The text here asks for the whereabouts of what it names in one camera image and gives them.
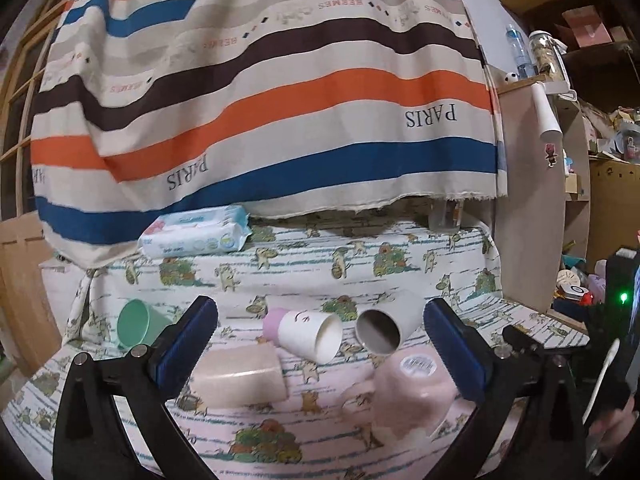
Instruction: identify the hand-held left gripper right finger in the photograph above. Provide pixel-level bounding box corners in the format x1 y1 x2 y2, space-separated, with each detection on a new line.
423 298 589 480

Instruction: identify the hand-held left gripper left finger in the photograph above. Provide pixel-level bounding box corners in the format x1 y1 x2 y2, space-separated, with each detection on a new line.
52 295 219 480

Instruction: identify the white and pink cup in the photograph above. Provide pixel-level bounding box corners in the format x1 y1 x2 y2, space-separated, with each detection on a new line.
262 308 344 366

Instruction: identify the green cup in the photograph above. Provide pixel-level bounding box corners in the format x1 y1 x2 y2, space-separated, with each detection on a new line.
117 299 173 352

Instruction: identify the beige square cup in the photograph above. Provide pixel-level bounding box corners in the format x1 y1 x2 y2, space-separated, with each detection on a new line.
190 344 289 410

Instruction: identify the grey cup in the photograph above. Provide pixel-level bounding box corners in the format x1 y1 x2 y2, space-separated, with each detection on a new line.
354 290 427 357

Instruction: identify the white paper cup stack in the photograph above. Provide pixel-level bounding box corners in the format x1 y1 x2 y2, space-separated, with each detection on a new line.
530 84 563 143

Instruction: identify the person's right hand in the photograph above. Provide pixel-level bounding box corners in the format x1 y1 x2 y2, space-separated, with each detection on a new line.
589 402 640 468

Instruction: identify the pink mug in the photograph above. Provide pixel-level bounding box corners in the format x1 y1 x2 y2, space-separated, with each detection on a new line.
341 351 457 440

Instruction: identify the wet wipes pack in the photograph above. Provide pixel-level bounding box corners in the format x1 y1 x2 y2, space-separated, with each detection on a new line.
137 205 252 259

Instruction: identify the clear glass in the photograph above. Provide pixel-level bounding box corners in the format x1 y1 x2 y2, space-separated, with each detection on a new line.
428 199 463 234

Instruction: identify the cardboard box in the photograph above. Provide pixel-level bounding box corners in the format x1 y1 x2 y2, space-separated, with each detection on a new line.
586 156 640 273

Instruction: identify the cartoon printed table cloth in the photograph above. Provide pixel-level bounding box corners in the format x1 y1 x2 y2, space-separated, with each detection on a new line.
0 204 591 480

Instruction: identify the wooden cabinet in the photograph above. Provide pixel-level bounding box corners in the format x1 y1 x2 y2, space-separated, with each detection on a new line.
492 74 598 313

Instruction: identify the striped cloth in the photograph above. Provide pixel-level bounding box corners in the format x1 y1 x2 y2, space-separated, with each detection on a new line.
30 0 509 267

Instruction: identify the clear jar with white lid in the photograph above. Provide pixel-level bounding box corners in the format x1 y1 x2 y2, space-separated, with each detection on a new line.
528 30 568 83

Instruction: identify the blue plastic bottle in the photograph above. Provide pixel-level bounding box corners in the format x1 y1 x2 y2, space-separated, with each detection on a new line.
505 23 534 80

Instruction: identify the pink box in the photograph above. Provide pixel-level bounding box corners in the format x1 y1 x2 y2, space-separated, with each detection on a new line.
561 6 613 50

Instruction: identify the white cable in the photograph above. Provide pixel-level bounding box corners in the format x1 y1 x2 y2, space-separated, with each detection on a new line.
582 337 621 423

